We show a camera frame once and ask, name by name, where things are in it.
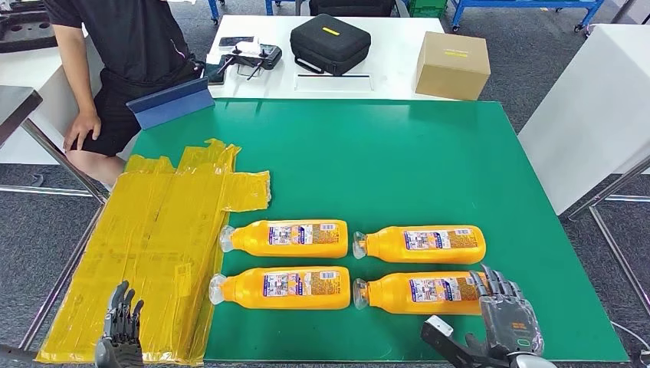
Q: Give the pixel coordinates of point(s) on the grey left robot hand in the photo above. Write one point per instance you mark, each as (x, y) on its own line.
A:
(119, 335)

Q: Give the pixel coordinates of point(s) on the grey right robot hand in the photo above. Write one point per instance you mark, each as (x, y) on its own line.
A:
(508, 320)

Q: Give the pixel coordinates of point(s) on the orange detergent bottle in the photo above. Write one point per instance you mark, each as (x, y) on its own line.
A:
(254, 239)
(386, 246)
(391, 294)
(243, 289)

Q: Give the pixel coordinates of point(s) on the green table mat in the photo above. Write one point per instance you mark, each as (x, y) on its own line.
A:
(406, 167)

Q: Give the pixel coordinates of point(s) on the white side table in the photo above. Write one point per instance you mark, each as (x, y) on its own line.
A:
(584, 117)

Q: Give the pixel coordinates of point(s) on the blue tablet case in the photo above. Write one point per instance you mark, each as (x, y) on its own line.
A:
(167, 104)

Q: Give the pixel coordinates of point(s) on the grey table with steel leg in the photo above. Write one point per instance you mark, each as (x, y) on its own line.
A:
(15, 104)

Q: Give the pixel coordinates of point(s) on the brown cardboard box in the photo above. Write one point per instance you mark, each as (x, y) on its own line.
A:
(452, 66)

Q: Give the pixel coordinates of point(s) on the dark tablet device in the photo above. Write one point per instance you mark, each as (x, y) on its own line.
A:
(214, 73)

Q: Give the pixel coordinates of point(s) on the white bench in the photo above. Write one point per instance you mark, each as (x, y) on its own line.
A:
(25, 71)

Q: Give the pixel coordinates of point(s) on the white desk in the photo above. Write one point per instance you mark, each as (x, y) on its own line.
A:
(396, 58)

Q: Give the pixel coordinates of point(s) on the person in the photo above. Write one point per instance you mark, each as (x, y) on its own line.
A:
(132, 40)

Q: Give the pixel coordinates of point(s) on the black remote controller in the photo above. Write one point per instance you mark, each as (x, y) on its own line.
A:
(259, 57)

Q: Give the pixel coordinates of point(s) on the dark smartphone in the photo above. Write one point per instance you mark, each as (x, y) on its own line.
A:
(236, 41)

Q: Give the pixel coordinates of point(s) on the blue metal cart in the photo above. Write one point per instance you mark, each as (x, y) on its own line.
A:
(528, 3)

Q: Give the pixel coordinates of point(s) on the black moulded tray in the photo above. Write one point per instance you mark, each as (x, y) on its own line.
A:
(25, 30)

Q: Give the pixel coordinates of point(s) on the green plastic crate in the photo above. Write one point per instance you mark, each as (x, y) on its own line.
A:
(426, 7)

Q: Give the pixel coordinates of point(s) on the black zipped carrying case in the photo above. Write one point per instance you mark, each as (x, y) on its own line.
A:
(330, 46)

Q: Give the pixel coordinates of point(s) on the black case behind desk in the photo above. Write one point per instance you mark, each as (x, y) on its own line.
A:
(350, 6)

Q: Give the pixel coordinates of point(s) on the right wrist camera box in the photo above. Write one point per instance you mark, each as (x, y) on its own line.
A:
(447, 340)

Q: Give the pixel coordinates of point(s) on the steel side table frame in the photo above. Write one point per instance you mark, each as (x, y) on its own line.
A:
(627, 198)

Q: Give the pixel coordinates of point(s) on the blue trolley frame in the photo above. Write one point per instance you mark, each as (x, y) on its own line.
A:
(213, 7)

